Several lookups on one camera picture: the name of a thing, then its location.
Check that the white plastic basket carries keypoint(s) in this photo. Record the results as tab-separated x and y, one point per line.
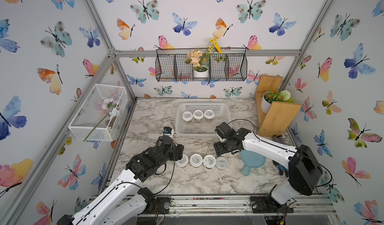
201	129

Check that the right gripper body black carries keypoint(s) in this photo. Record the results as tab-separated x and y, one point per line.
221	147

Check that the blue grey glove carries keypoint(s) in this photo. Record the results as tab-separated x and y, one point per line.
282	169

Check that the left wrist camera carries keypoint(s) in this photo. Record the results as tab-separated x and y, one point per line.
168	131

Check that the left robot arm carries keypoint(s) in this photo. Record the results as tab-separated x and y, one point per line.
126	197

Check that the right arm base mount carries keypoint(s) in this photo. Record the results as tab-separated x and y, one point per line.
266	205

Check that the black wire wall basket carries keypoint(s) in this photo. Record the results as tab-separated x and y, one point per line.
177	65

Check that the white pot with flowers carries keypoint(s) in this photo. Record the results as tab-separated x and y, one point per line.
201	61

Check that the yogurt cup back row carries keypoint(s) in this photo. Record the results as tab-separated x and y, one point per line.
198	115
209	115
187	117

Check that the yogurt cup row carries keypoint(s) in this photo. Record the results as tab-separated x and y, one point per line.
183	162
198	115
209	115
196	160
187	117
209	161

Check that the potted plant orange flowers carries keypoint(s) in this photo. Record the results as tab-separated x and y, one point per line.
275	95

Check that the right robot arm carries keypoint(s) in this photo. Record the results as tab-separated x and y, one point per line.
304	169

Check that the pink artificial flower stem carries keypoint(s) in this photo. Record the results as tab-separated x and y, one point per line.
109	106

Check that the yogurt cup clear lid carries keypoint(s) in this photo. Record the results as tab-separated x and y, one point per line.
222	163

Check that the white mesh wall box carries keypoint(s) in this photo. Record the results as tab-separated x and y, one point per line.
90	112

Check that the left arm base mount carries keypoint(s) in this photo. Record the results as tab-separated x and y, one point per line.
155	204

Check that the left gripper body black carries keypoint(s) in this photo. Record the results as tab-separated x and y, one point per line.
174	153

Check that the wooden corner shelf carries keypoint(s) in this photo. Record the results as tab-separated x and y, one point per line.
277	119

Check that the aluminium front rail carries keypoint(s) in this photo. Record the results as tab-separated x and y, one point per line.
227	205

